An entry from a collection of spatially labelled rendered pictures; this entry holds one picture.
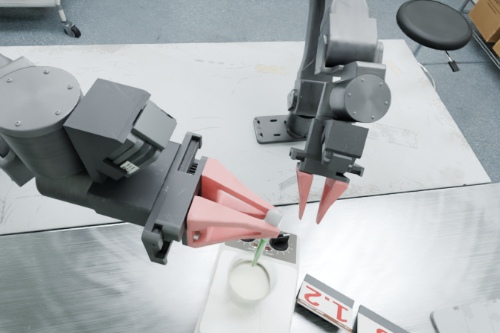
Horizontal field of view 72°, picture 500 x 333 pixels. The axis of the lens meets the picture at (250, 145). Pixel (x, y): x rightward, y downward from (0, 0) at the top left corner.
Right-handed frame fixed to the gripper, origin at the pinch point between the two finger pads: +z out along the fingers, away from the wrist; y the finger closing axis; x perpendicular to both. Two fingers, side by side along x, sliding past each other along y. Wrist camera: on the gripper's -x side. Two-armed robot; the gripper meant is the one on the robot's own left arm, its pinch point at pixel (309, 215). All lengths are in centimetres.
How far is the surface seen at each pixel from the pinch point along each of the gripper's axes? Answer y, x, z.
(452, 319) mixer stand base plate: 28.1, 5.7, 12.4
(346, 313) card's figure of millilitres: 10.1, 2.9, 14.6
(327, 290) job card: 7.1, 6.0, 13.1
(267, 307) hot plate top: -3.3, -4.7, 12.9
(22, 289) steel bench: -40.1, -1.1, 22.3
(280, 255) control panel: -2.3, 2.8, 8.1
